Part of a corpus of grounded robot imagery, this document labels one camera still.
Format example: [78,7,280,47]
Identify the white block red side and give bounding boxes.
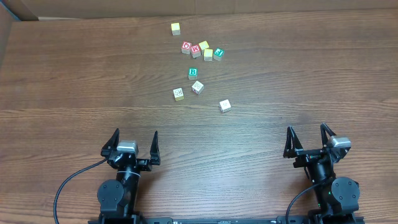
[192,81,204,95]

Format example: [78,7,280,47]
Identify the white block yellow side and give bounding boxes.
[173,88,184,101]

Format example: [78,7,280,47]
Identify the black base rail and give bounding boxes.
[87,215,365,224]

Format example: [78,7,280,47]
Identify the green E block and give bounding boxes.
[213,48,224,61]

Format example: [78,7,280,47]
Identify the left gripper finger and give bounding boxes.
[150,131,160,161]
[102,128,119,151]

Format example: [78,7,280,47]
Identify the red O block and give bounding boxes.
[181,41,192,55]

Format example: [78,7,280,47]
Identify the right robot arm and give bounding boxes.
[283,123,360,223]

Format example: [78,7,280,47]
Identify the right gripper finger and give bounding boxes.
[320,123,336,146]
[283,126,303,156]

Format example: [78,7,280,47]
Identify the red W block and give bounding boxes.
[190,44,201,58]

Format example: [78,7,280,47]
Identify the white number block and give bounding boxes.
[219,100,231,113]

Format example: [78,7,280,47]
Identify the green B block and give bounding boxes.
[188,68,198,80]

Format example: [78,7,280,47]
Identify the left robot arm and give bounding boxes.
[97,129,160,223]

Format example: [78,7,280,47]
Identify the far yellow block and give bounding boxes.
[171,22,181,35]

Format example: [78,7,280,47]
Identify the yellow block upper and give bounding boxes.
[198,40,210,52]

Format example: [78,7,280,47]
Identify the cardboard box edge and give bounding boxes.
[3,0,397,21]

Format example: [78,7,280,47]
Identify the yellow block lower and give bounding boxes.
[203,49,213,62]

